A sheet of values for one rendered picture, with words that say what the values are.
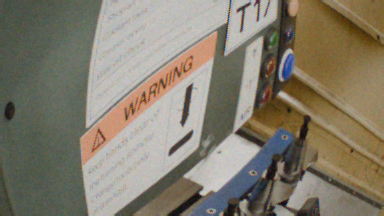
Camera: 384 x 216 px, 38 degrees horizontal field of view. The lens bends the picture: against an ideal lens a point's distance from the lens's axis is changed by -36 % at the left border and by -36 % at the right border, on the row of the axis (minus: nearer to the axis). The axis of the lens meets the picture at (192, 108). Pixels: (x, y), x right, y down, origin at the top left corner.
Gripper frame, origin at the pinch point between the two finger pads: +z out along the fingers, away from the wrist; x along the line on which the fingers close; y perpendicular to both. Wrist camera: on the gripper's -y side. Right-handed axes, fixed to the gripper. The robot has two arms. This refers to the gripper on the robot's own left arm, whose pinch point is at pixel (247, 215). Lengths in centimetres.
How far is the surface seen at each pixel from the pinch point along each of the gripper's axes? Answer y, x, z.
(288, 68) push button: -41.6, -18.7, -5.5
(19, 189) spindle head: -52, -58, -4
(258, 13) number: -51, -26, -4
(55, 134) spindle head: -54, -52, -4
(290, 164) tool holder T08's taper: -5.4, 9.1, -1.0
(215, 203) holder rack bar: -3.4, -3.5, 4.7
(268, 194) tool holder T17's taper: -7.4, -0.9, -2.3
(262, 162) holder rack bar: -3.5, 8.6, 4.2
